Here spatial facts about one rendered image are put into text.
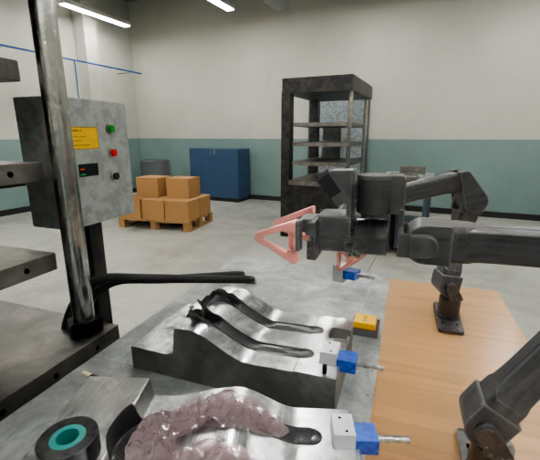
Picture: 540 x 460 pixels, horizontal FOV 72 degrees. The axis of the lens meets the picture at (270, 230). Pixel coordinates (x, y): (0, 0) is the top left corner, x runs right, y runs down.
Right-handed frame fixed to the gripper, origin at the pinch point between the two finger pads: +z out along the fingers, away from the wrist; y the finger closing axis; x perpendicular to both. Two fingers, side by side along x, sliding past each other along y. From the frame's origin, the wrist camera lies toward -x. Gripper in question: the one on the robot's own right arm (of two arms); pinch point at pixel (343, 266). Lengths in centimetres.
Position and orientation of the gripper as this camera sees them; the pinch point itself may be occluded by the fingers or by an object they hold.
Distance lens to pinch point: 121.8
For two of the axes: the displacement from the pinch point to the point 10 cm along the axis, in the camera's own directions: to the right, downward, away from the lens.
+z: -3.6, 8.0, 4.8
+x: 6.8, 5.7, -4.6
